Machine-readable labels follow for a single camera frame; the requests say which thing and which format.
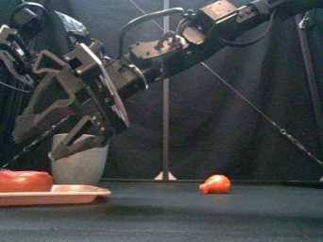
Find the diagonal wire with turnbuckle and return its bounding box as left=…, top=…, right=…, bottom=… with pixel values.
left=127, top=0, right=323, bottom=166

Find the black drooping arm cable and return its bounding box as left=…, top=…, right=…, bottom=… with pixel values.
left=212, top=10, right=276, bottom=49

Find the black backdrop cloth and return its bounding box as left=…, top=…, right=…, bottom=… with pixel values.
left=0, top=0, right=323, bottom=183

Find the pink plate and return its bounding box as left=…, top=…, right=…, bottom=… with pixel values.
left=0, top=183, right=112, bottom=207

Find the grey looped arm cable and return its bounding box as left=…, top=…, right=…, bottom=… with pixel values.
left=117, top=7, right=187, bottom=60

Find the red-brown toy donut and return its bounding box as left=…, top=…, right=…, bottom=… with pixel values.
left=0, top=169, right=56, bottom=193

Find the slanted metal frame strut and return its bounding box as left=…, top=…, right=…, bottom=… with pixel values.
left=294, top=12, right=323, bottom=140

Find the vertical metal frame post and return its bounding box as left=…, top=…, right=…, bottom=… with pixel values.
left=152, top=0, right=179, bottom=182

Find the grey speckled cup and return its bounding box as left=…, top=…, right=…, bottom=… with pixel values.
left=49, top=132, right=109, bottom=187

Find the orange-red toy fruit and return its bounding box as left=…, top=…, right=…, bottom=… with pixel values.
left=197, top=174, right=233, bottom=195

